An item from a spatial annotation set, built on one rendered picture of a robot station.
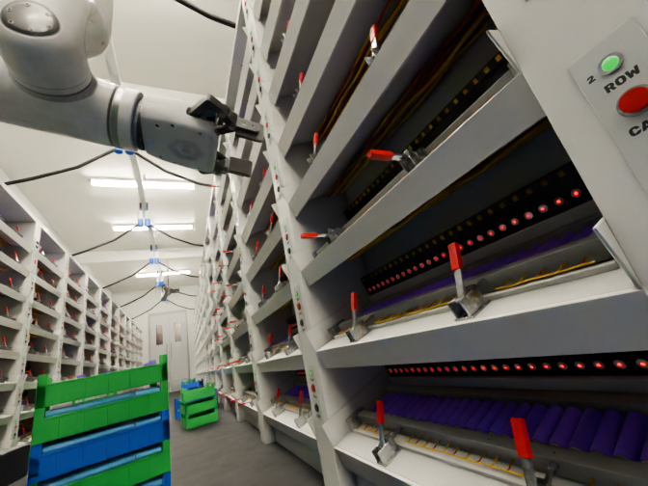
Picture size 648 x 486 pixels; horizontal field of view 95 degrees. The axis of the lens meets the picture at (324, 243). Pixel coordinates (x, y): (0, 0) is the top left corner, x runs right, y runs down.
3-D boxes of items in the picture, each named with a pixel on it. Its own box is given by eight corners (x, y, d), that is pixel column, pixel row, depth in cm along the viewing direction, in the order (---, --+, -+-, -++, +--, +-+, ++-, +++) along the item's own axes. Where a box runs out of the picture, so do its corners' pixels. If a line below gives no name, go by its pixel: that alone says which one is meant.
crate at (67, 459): (26, 486, 68) (30, 446, 71) (35, 471, 83) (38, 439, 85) (170, 439, 87) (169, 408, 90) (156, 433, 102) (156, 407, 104)
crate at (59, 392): (34, 409, 74) (38, 375, 76) (40, 408, 88) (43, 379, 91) (168, 380, 92) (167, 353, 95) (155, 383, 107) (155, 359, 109)
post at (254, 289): (266, 445, 120) (224, 103, 177) (260, 440, 128) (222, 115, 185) (311, 428, 129) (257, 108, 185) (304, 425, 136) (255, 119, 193)
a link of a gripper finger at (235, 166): (209, 176, 52) (248, 185, 54) (210, 166, 49) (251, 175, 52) (212, 162, 53) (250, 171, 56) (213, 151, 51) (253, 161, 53)
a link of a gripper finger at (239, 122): (215, 131, 42) (261, 144, 45) (217, 115, 40) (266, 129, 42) (218, 115, 44) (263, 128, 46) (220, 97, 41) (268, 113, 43)
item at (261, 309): (297, 294, 85) (274, 253, 87) (255, 325, 136) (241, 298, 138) (348, 265, 95) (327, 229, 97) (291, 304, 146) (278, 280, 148)
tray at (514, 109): (552, 110, 26) (488, 29, 27) (309, 286, 77) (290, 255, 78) (611, 89, 37) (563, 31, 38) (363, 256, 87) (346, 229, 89)
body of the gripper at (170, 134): (134, 164, 45) (212, 180, 49) (122, 115, 37) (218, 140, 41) (146, 127, 48) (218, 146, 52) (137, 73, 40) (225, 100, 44)
